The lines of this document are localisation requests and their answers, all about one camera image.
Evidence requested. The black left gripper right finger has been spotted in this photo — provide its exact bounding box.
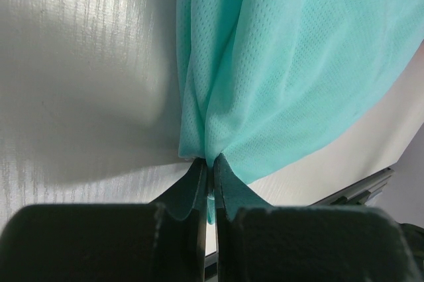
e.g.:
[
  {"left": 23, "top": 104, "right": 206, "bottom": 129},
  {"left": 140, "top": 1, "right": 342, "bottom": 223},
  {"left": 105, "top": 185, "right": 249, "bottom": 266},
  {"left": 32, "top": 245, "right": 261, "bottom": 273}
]
[{"left": 213, "top": 156, "right": 421, "bottom": 281}]

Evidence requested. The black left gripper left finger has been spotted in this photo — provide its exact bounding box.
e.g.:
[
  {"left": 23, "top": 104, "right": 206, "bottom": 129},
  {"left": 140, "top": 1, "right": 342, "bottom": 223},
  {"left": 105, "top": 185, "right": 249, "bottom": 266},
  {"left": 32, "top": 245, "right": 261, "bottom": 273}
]
[{"left": 1, "top": 159, "right": 207, "bottom": 281}]

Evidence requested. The teal t shirt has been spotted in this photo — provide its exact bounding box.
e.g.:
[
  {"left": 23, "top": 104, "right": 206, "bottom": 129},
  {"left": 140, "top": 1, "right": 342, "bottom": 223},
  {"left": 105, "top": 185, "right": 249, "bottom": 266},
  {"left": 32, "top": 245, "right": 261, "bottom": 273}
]
[{"left": 175, "top": 0, "right": 424, "bottom": 223}]

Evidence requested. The right aluminium frame post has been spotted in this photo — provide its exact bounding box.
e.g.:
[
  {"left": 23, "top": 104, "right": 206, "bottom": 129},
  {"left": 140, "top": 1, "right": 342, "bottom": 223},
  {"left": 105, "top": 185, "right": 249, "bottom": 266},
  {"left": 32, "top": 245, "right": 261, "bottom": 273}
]
[{"left": 313, "top": 167, "right": 394, "bottom": 206}]

